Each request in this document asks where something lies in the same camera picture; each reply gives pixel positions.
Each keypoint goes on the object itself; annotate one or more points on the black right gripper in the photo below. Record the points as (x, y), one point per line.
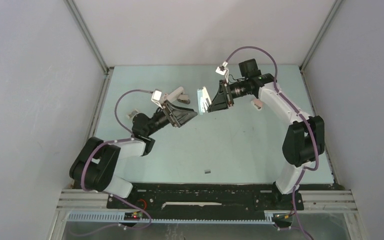
(222, 99)

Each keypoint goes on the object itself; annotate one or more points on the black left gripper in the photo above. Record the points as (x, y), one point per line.
(179, 115)

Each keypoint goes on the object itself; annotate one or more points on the light blue stapler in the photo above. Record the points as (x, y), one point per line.
(203, 100)

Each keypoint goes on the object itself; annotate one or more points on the pink stapler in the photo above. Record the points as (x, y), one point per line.
(257, 104)

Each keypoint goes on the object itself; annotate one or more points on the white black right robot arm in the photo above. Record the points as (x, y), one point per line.
(304, 140)

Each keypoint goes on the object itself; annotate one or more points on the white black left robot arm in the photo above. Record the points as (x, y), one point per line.
(94, 168)

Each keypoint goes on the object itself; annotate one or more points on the beige stapler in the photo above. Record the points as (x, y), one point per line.
(184, 99)

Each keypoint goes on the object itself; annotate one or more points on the white stapler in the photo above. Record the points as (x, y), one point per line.
(174, 95)

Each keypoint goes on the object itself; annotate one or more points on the open white staple tray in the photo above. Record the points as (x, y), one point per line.
(132, 114)

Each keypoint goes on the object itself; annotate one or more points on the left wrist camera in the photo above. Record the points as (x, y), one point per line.
(158, 97)

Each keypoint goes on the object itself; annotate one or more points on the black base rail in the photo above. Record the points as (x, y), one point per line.
(211, 202)

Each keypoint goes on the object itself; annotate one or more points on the aluminium frame rail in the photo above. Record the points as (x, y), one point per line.
(89, 206)

